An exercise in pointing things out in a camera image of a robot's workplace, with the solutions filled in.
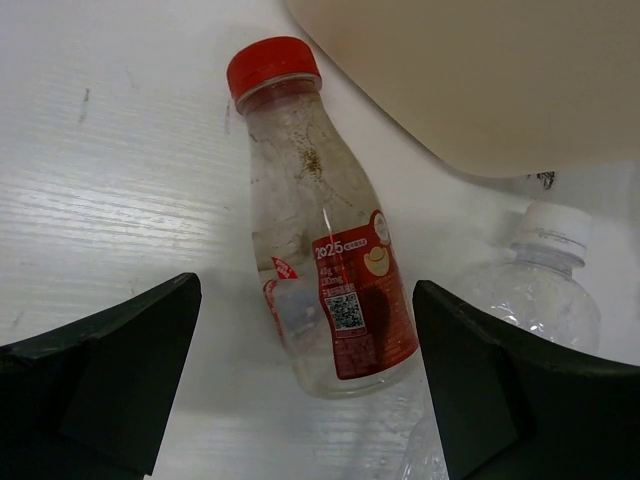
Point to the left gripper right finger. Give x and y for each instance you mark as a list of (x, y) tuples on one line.
[(512, 405)]

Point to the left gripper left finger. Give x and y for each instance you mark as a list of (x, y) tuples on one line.
[(91, 399)]

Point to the clear bottle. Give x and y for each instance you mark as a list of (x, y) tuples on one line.
[(534, 290)]

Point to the red-capped labelled small bottle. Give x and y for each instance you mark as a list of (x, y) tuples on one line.
[(321, 241)]

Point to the beige plastic bin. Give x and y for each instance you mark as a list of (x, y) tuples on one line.
[(493, 88)]

